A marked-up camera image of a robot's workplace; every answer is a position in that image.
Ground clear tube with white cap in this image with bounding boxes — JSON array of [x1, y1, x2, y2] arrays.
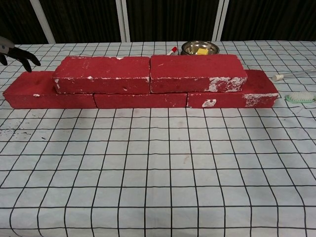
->
[[272, 70, 316, 81]]

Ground white double partition frame post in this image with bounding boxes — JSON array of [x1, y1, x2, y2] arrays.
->
[[115, 0, 131, 42]]

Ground green brush with white bristles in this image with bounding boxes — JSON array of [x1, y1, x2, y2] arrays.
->
[[285, 91, 316, 103]]

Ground red brick with white patch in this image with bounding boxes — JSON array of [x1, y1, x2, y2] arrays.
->
[[186, 70, 279, 109]]

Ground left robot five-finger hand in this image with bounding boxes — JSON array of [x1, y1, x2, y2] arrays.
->
[[0, 36, 41, 73]]

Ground red brick chipped white corner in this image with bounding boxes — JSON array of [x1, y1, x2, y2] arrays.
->
[[53, 56, 152, 95]]

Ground white black-grid tablecloth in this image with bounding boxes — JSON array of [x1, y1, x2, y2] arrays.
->
[[0, 39, 316, 237]]

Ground red brick heavy white scuffs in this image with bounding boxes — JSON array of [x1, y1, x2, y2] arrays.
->
[[150, 54, 247, 94]]

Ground steel bowl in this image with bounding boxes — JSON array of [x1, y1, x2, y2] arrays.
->
[[181, 40, 220, 56]]

